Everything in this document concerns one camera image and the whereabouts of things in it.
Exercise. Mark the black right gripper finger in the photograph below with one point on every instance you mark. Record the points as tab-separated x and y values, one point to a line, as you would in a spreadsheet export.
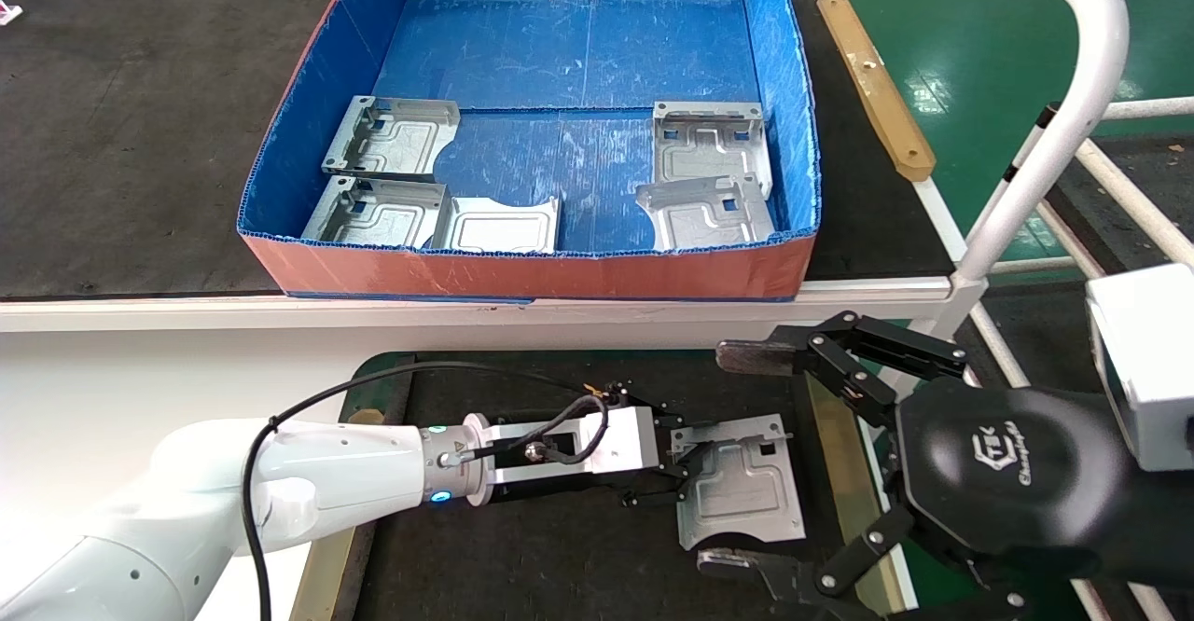
839	579
839	360

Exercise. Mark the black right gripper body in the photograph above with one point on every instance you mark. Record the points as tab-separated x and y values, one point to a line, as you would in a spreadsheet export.
1007	472

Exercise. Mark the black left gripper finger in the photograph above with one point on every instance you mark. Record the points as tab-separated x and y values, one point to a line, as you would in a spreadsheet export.
662	495
664	408

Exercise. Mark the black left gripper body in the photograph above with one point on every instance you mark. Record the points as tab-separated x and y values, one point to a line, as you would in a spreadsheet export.
597	488

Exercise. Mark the stamped metal bracket plate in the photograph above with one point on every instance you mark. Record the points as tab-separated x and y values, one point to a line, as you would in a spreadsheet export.
709	145
746	490
373	215
401	141
709	215
499	227

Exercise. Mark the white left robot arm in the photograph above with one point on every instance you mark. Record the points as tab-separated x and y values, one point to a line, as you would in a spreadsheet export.
326	481

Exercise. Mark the blue corrugated plastic box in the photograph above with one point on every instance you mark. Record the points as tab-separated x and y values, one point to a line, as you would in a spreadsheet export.
578	43

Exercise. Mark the black work mat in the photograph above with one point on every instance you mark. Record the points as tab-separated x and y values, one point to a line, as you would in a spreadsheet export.
560	565

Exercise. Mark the tan flat edge strip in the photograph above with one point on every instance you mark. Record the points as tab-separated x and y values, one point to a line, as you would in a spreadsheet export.
839	472

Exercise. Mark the long tan wooden strip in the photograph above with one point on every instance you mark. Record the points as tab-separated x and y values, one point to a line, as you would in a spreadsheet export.
877	89

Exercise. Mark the tan strip with rounded end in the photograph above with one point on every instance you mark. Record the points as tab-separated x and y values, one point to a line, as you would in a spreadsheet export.
326	584

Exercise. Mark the white rod with black bands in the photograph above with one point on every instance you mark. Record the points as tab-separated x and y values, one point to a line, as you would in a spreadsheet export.
1031	145

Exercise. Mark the white diagonal tube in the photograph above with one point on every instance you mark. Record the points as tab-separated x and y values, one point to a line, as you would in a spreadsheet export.
1133	201

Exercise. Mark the black mat of neighbouring cart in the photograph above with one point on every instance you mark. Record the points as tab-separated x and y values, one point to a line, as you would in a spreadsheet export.
1166	164

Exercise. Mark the thin white horizontal tube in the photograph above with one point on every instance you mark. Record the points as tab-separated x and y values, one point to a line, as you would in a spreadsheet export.
1152	108

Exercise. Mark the large black cart mat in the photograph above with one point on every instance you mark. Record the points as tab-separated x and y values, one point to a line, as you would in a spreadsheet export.
140	117

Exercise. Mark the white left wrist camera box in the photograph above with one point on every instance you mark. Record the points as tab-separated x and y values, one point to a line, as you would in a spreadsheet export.
625	444

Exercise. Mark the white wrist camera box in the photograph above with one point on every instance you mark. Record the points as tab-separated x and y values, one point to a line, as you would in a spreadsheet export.
1147	360
625	444

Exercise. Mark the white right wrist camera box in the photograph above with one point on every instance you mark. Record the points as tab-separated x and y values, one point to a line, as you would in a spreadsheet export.
1147	360

